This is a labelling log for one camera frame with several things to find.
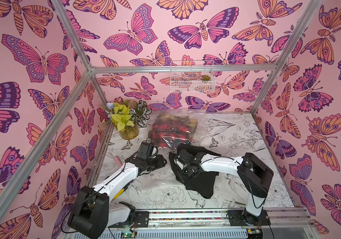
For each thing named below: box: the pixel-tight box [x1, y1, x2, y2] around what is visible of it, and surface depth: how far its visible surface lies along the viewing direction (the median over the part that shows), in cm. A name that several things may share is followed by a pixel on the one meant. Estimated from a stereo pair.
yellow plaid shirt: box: [149, 114, 198, 149], surface depth 102 cm
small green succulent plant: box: [200, 74, 211, 81], surface depth 95 cm
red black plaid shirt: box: [149, 114, 198, 149], surface depth 102 cm
